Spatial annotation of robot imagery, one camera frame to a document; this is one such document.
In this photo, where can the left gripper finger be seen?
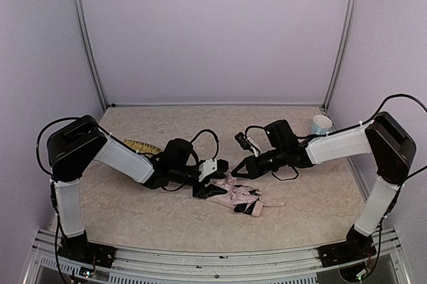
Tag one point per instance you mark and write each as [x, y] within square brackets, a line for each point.
[222, 167]
[211, 190]

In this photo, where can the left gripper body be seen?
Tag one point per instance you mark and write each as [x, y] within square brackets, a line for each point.
[203, 183]

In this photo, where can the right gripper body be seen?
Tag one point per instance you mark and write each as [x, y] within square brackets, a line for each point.
[253, 164]

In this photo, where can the pink folding umbrella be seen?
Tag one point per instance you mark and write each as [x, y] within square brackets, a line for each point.
[241, 198]

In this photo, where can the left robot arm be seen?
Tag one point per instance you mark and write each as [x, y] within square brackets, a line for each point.
[83, 142]

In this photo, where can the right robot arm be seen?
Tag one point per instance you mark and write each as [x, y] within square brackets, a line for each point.
[381, 136]

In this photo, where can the woven bamboo tray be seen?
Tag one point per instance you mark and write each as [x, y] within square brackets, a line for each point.
[143, 148]

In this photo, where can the light blue mug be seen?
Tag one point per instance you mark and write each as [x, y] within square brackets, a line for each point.
[321, 124]

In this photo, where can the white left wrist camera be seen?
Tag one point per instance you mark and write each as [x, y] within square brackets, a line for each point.
[206, 169]

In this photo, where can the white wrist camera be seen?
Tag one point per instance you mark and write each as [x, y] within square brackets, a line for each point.
[248, 144]
[206, 169]

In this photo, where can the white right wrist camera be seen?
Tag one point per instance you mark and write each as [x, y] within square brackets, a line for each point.
[248, 144]

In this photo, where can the front aluminium rail base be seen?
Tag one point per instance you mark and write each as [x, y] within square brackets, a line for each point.
[128, 263]

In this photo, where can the right aluminium frame post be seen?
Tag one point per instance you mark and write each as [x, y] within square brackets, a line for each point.
[340, 55]

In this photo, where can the aluminium frame post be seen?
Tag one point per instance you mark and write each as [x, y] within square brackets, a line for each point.
[87, 46]
[340, 55]

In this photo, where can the left aluminium frame post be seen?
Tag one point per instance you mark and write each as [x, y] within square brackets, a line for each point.
[87, 46]

